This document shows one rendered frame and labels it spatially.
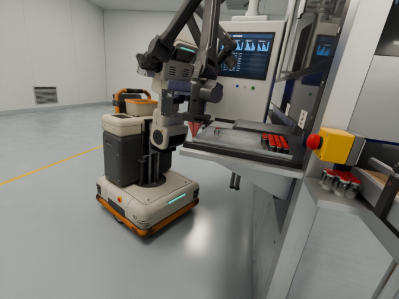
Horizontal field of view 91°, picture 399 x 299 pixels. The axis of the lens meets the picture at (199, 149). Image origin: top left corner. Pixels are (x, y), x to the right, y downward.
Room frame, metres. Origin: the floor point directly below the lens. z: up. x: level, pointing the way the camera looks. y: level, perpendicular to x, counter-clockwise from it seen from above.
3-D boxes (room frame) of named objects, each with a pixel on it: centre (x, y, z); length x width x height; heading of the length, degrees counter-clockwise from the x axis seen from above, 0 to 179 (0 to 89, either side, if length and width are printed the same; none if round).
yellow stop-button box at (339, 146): (0.47, -0.33, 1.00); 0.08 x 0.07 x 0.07; 77
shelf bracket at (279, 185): (0.68, -0.18, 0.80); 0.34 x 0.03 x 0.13; 77
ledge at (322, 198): (0.45, -0.37, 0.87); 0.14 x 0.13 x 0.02; 77
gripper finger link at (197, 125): (0.74, 0.04, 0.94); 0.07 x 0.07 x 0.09; 78
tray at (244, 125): (1.08, -0.35, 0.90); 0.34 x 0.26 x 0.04; 77
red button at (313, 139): (0.48, -0.29, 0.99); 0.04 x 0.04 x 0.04; 77
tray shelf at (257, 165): (0.92, -0.24, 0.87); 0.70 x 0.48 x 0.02; 167
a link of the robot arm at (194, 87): (0.74, 0.02, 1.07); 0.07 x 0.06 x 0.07; 40
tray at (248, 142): (0.77, -0.17, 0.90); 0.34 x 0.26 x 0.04; 76
